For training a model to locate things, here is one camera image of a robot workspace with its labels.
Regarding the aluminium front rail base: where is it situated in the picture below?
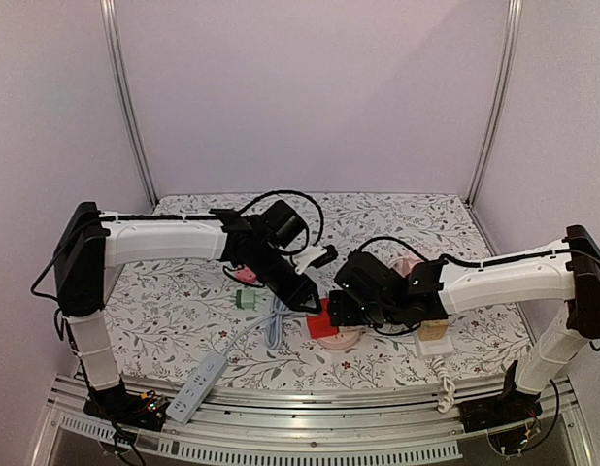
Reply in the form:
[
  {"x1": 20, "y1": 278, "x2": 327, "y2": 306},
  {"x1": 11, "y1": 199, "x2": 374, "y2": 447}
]
[{"x1": 31, "y1": 376, "x2": 596, "y2": 465}]

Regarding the floral patterned table mat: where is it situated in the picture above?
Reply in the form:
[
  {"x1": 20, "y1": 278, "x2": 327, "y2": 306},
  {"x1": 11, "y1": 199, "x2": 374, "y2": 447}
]
[{"x1": 81, "y1": 192, "x2": 547, "y2": 392}]

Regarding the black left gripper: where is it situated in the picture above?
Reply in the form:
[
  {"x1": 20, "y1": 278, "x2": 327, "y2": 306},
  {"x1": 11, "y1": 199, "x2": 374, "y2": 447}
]
[{"x1": 250, "y1": 244, "x2": 323, "y2": 316}]

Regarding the pink plug adapter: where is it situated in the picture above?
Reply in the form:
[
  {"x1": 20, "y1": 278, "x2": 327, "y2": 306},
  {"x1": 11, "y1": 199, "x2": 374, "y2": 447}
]
[{"x1": 235, "y1": 267, "x2": 257, "y2": 284}]

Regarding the pink cube adapter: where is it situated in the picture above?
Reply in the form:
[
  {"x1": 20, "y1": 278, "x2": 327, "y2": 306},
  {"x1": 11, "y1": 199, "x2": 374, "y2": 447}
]
[{"x1": 388, "y1": 257, "x2": 422, "y2": 277}]

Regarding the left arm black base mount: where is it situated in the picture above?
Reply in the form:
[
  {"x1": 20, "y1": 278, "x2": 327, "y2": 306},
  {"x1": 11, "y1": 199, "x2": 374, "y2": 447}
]
[{"x1": 83, "y1": 390, "x2": 170, "y2": 432}]

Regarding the white power cable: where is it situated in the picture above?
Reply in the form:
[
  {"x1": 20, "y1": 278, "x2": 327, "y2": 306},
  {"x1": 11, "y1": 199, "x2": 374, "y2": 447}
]
[{"x1": 433, "y1": 357, "x2": 456, "y2": 415}]

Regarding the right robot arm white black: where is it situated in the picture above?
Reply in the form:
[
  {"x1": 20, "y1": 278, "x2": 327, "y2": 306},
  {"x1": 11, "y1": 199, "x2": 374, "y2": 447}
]
[{"x1": 327, "y1": 225, "x2": 600, "y2": 423}]

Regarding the grey coiled power cable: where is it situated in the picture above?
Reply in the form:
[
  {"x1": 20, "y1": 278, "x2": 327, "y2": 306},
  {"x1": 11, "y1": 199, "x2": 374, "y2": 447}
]
[{"x1": 219, "y1": 298, "x2": 294, "y2": 358}]

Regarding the beige cube adapter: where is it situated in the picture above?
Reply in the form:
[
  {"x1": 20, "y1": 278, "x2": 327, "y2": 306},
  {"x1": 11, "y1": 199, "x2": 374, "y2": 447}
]
[{"x1": 417, "y1": 319, "x2": 449, "y2": 342}]

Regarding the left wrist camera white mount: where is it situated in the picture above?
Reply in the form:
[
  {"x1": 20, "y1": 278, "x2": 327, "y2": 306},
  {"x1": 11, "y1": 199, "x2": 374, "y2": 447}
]
[{"x1": 292, "y1": 245, "x2": 338, "y2": 275}]

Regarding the red cube adapter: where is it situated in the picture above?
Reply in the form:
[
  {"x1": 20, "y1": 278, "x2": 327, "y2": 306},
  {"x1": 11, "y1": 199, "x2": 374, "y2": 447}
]
[{"x1": 306, "y1": 298, "x2": 339, "y2": 339}]

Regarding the round pink socket base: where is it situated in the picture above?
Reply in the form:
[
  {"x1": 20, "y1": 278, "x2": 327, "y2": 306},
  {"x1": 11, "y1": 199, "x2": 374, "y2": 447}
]
[{"x1": 317, "y1": 328, "x2": 364, "y2": 351}]

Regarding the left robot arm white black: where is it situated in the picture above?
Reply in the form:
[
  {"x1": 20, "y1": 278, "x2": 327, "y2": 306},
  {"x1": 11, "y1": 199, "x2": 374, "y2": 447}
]
[{"x1": 30, "y1": 200, "x2": 326, "y2": 421}]

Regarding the light green plug adapter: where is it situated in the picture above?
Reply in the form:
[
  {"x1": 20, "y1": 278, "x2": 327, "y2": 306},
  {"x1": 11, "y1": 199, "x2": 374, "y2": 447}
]
[{"x1": 235, "y1": 288, "x2": 264, "y2": 311}]

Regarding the grey blue power strip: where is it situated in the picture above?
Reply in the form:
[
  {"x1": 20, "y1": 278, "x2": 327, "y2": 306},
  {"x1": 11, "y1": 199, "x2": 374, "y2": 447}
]
[{"x1": 166, "y1": 352, "x2": 227, "y2": 425}]

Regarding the left aluminium frame post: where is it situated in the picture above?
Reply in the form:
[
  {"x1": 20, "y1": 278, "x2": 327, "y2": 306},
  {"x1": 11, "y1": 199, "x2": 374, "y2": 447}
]
[{"x1": 99, "y1": 0, "x2": 159, "y2": 208}]

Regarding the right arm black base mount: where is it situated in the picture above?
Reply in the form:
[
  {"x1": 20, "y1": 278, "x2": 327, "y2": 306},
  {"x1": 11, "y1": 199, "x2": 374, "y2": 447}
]
[{"x1": 458, "y1": 391, "x2": 542, "y2": 433}]

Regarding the right aluminium frame post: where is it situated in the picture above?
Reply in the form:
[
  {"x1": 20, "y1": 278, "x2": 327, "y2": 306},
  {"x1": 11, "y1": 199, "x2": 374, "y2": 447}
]
[{"x1": 465, "y1": 0, "x2": 523, "y2": 209}]

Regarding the aluminium frame post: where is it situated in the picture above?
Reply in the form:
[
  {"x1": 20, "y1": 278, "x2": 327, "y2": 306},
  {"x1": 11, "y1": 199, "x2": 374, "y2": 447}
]
[
  {"x1": 465, "y1": 0, "x2": 523, "y2": 209},
  {"x1": 99, "y1": 0, "x2": 159, "y2": 208}
]

